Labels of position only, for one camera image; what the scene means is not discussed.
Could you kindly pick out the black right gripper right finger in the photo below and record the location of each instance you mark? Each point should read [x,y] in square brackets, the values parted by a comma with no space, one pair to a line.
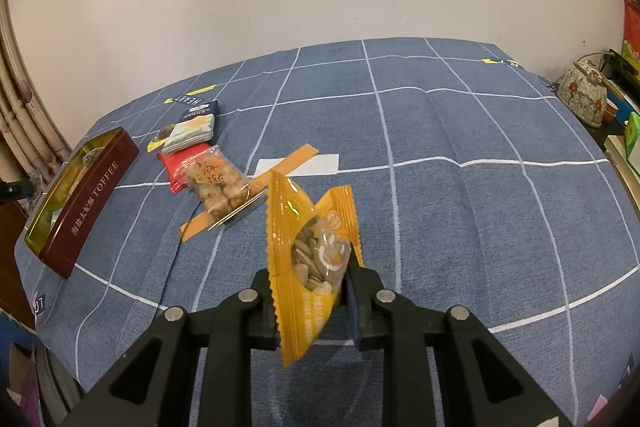
[441,365]

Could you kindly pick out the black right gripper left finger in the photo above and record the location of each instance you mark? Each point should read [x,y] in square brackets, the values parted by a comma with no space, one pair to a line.
[153,382]

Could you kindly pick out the orange sunflower seed packet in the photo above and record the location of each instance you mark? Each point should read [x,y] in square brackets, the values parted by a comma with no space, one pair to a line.
[309,245]

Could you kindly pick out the beige patterned curtain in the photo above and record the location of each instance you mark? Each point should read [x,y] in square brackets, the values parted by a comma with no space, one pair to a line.
[27,128]

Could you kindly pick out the gold red toffee tin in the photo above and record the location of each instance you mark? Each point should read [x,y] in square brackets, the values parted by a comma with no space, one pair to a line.
[63,220]

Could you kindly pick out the red snack packet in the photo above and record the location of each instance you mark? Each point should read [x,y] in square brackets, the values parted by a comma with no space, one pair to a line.
[174,162]

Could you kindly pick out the navy white biscuit packet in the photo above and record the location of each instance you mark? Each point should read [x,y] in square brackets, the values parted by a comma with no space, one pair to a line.
[194,127]

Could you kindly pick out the clear bag of nut balls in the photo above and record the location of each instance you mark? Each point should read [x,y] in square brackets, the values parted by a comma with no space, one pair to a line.
[222,187]

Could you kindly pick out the floral fabric bag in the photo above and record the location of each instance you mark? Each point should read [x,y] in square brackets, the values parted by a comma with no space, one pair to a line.
[582,90]

